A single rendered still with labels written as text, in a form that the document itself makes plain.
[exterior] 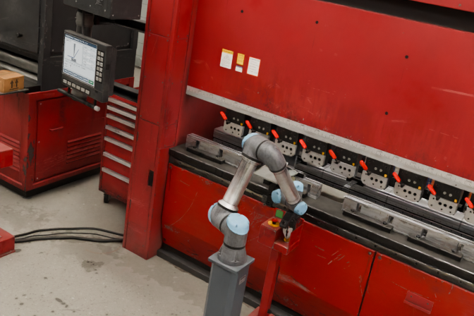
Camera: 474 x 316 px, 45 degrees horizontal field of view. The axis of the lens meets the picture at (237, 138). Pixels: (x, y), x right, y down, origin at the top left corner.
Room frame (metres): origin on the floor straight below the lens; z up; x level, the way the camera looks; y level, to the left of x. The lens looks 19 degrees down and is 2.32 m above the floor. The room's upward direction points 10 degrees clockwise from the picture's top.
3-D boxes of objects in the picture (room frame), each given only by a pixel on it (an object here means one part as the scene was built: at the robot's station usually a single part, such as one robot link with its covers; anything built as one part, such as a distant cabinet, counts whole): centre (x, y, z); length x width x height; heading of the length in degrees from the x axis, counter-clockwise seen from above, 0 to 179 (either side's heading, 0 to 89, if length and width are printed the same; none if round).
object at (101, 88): (3.51, 1.00, 1.42); 0.45 x 0.12 x 0.36; 52
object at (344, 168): (3.21, -0.67, 1.18); 0.15 x 0.09 x 0.17; 60
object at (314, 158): (3.32, -0.50, 1.18); 0.15 x 0.09 x 0.17; 60
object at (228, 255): (2.57, -0.08, 0.82); 0.15 x 0.15 x 0.10
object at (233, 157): (3.69, 0.12, 0.92); 0.50 x 0.06 x 0.10; 60
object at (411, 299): (2.75, -1.15, 0.58); 0.15 x 0.02 x 0.07; 60
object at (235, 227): (2.57, -0.07, 0.94); 0.13 x 0.12 x 0.14; 37
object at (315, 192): (3.38, -0.40, 0.92); 0.39 x 0.06 x 0.10; 60
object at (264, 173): (3.28, -0.28, 1.00); 0.26 x 0.18 x 0.01; 150
